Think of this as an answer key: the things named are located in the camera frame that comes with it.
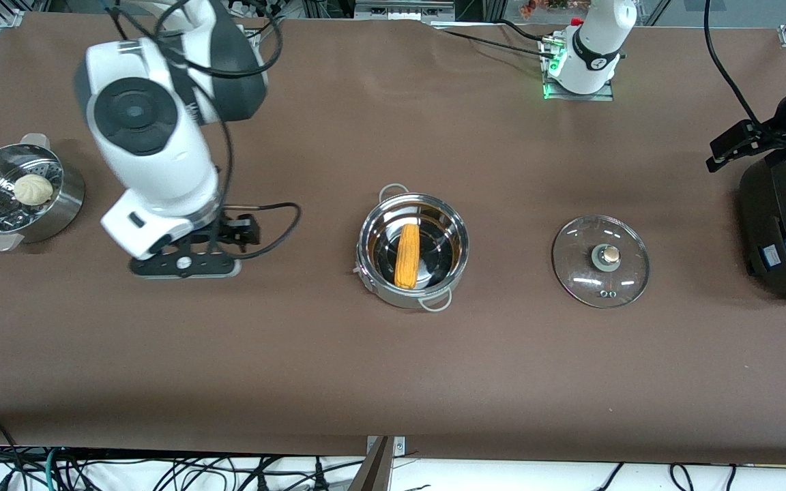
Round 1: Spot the small metal table bracket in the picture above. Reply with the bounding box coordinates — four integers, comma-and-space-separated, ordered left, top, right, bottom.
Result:
366, 436, 406, 456

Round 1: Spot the green floor cable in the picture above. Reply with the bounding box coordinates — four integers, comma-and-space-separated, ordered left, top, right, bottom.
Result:
44, 447, 63, 491

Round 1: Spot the grey metal box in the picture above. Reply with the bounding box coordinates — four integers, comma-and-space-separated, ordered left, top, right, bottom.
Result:
355, 0, 455, 21

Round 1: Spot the steel steamer pot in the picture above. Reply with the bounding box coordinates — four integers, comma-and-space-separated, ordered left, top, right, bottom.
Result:
0, 133, 87, 253

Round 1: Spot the orange red small object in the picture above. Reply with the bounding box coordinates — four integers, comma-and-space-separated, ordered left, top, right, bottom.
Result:
519, 0, 571, 18

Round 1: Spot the steel pot with loop handles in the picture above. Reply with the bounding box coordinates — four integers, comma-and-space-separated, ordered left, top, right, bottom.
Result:
354, 183, 470, 313

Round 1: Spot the glass lid with knob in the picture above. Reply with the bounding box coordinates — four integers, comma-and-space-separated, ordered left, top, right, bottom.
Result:
551, 215, 651, 309

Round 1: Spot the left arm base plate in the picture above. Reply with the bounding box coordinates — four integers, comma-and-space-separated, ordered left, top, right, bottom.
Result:
543, 38, 615, 102

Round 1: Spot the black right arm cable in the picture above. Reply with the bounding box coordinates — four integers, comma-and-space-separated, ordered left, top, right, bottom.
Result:
110, 0, 302, 261

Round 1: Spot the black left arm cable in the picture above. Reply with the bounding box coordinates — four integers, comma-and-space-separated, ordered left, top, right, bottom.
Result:
703, 0, 763, 128

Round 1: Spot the black base power cable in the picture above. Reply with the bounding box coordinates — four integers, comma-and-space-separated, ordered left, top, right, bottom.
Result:
427, 20, 556, 57

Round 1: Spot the yellow corn cob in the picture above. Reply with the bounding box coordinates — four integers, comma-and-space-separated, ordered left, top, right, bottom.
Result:
394, 224, 421, 290

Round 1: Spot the dark brown beam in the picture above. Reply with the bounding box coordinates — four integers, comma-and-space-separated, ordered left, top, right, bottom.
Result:
349, 436, 394, 491

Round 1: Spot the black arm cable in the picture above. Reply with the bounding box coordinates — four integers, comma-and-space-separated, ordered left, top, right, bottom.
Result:
110, 0, 302, 261
703, 0, 763, 128

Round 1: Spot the white steamed bun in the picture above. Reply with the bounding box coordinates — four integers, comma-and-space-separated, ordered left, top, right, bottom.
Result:
13, 174, 54, 207

